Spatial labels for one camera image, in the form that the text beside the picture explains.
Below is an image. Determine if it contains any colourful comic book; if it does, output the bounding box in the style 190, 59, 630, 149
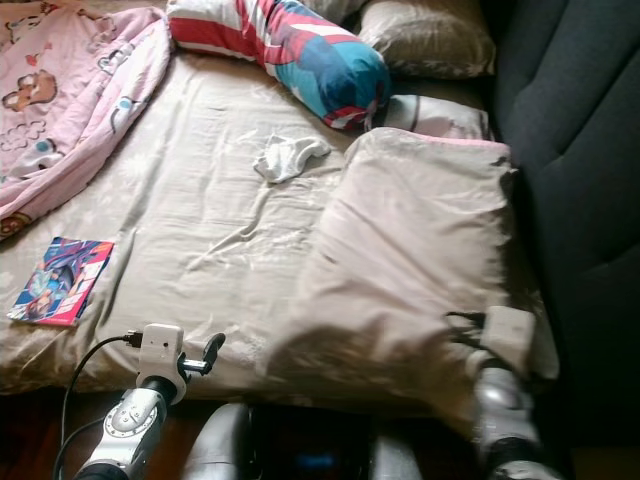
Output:
7, 236, 116, 328

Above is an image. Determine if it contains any beige duvet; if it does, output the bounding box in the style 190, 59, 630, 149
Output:
265, 126, 561, 441

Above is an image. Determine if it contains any pink bear print quilt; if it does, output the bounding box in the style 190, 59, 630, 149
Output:
0, 0, 173, 241

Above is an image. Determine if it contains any silver left robot leg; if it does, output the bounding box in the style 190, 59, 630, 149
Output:
180, 402, 256, 480

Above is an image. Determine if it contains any silver robot leg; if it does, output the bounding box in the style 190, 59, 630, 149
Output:
368, 435, 426, 480
180, 402, 256, 480

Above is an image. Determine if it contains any beige floral bed sheet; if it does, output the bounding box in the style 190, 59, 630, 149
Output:
0, 45, 541, 401

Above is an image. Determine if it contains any white sock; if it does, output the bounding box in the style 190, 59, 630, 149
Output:
253, 135, 333, 185

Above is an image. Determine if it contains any silver right robot leg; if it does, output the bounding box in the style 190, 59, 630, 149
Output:
368, 435, 426, 480

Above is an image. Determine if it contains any red blue striped bolster pillow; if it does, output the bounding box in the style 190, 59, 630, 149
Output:
166, 0, 394, 133

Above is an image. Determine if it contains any white grey striped pillow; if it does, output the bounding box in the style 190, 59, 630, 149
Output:
380, 93, 496, 141

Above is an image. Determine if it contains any beige pillow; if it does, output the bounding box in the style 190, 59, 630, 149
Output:
300, 0, 371, 23
357, 0, 499, 81

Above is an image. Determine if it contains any dark grey upholstered sofa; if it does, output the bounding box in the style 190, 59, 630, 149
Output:
485, 0, 640, 441

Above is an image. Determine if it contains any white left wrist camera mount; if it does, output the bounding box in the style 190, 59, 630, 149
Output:
136, 323, 187, 386

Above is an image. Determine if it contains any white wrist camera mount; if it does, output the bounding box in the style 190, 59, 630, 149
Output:
480, 305, 539, 376
136, 323, 187, 386

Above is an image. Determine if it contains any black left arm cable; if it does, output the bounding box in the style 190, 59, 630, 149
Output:
58, 331, 146, 480

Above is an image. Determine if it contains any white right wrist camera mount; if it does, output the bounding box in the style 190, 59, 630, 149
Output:
480, 305, 539, 376

